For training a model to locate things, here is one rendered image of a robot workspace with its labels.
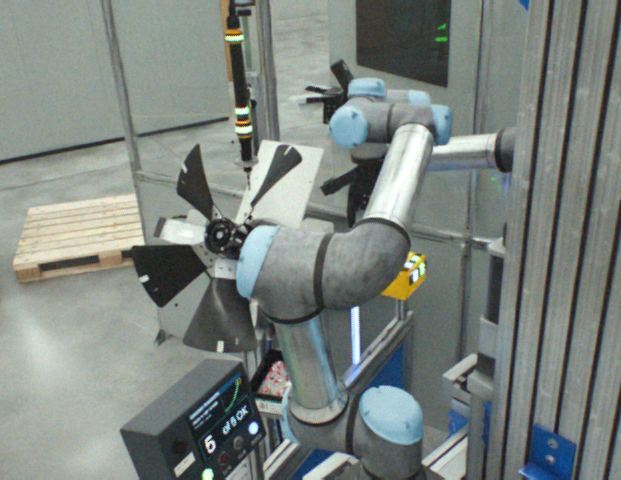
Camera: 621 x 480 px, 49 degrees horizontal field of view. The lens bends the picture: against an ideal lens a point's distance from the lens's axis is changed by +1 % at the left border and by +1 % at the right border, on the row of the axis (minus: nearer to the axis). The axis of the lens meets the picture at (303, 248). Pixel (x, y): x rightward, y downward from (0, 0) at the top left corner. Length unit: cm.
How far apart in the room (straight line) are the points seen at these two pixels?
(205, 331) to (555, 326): 118
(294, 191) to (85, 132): 526
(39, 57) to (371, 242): 639
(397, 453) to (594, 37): 76
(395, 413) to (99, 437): 222
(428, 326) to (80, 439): 166
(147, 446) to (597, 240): 85
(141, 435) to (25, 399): 240
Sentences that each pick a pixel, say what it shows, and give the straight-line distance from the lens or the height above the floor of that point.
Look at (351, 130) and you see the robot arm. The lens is 126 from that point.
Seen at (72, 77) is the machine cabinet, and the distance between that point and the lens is 729.
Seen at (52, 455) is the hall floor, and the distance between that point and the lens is 331.
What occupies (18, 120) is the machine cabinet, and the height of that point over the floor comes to 41.
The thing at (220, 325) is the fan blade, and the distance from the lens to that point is 205.
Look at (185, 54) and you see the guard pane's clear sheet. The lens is 300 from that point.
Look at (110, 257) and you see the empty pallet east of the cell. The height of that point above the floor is 9.
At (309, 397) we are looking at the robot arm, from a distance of 123.
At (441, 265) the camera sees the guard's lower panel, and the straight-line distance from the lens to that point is 261.
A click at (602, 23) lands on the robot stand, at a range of 98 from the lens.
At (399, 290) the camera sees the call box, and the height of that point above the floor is 102.
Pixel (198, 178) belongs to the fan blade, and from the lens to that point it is 222.
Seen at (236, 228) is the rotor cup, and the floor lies 124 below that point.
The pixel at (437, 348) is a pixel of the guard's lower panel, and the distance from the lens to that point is 282.
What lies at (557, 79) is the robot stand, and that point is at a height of 186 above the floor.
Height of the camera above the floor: 209
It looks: 27 degrees down
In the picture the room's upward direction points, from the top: 3 degrees counter-clockwise
